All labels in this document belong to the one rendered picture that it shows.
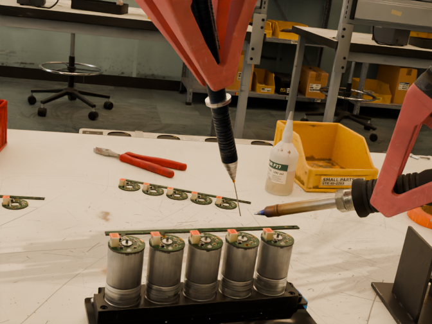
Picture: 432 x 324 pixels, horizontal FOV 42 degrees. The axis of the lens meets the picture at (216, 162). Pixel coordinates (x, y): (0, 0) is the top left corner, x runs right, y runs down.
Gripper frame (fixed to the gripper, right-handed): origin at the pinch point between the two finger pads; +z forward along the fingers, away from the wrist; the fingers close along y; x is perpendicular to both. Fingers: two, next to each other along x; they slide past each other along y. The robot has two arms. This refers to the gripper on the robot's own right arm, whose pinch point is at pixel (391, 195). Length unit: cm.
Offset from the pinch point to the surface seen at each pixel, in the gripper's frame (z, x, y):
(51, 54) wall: 210, -245, -318
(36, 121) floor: 191, -166, -220
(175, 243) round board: 11.7, -8.2, 3.3
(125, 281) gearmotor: 14.5, -8.7, 6.4
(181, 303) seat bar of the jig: 14.7, -5.2, 3.6
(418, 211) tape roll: 10.2, 5.5, -30.8
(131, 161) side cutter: 26.8, -24.0, -22.2
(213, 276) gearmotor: 12.5, -4.8, 1.8
